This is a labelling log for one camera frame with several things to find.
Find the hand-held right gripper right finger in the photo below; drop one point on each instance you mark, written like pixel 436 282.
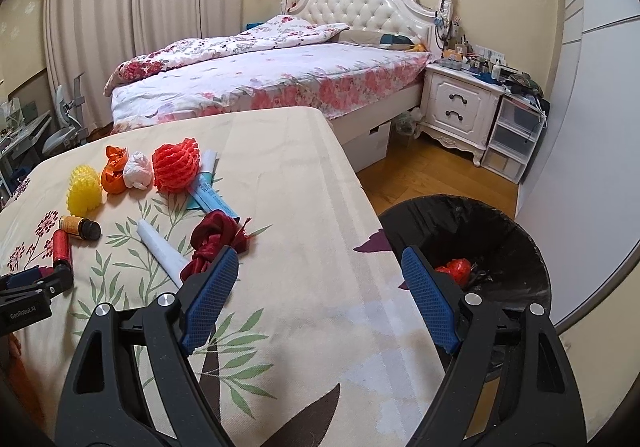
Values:
pixel 430 297

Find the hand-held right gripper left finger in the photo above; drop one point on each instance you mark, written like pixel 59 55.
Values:
pixel 210 297

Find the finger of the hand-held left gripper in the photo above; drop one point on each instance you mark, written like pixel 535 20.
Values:
pixel 62 283
pixel 22 277

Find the red plastic bag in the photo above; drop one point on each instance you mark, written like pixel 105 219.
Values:
pixel 455 269

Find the brown bottle with black cap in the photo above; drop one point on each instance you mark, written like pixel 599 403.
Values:
pixel 75 225

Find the dark red cloth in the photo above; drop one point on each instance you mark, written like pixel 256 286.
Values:
pixel 215 232

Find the white paper roll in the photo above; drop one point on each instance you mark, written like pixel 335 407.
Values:
pixel 160 247

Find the black-lined trash bin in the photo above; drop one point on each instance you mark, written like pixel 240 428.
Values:
pixel 450 222

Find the yellow foam fruit net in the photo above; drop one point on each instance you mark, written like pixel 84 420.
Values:
pixel 85 192

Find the light blue tube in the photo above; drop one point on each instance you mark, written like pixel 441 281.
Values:
pixel 215 199

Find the orange wrapper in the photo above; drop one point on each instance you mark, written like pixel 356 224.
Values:
pixel 112 177

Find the white tissue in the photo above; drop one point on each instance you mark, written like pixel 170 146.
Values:
pixel 137 172

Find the white and teal tube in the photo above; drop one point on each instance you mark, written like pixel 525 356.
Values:
pixel 207 161

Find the red foam fruit net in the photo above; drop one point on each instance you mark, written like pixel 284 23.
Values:
pixel 175 164

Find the person's left forearm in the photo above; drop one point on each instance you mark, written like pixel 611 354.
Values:
pixel 17 367

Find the beige floral tablecloth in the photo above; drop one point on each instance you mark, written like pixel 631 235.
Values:
pixel 300 227

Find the grey study desk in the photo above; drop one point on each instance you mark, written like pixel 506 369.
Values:
pixel 22 134

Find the grey office chair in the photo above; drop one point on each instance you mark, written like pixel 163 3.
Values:
pixel 65 127

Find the white storage box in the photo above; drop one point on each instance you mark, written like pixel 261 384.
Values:
pixel 367 147

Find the clear plastic bag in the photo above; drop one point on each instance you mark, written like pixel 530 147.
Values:
pixel 407 124

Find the clear plastic drawer unit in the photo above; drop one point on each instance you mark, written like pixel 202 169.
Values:
pixel 512 137

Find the white nightstand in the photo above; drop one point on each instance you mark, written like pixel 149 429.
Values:
pixel 457 102

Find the cluster of small bottles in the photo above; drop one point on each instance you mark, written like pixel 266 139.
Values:
pixel 475 59

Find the floral bed sheet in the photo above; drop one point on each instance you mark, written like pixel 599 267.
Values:
pixel 300 72

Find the yellow plush toy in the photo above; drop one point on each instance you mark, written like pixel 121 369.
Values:
pixel 419 47

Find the white wardrobe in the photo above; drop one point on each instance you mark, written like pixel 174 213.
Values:
pixel 590 102

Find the floral quilt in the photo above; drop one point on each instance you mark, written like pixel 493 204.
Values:
pixel 225 44

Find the grey pillow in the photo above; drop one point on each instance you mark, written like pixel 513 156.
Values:
pixel 365 37

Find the beige curtain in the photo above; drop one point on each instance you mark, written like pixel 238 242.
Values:
pixel 125 2

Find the white tufted bed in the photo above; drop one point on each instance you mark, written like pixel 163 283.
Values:
pixel 360 7

